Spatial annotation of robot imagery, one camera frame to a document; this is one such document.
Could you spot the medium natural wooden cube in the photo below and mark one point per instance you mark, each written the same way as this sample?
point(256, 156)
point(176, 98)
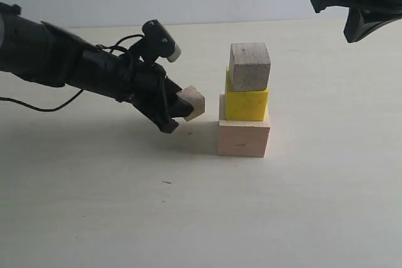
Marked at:
point(249, 66)

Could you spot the large natural wooden cube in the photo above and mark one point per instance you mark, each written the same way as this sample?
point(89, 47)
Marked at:
point(241, 138)

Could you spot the small natural wooden cube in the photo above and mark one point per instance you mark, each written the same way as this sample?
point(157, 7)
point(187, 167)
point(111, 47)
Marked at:
point(193, 97)

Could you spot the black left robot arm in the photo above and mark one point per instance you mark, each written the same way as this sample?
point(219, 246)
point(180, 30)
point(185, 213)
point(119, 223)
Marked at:
point(54, 57)

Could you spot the yellow painted wooden cube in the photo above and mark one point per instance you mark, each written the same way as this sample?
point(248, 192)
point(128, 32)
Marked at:
point(244, 106)

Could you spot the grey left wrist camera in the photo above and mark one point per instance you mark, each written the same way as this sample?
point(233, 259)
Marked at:
point(156, 43)

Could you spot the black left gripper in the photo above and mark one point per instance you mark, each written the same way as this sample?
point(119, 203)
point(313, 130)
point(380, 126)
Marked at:
point(129, 80)

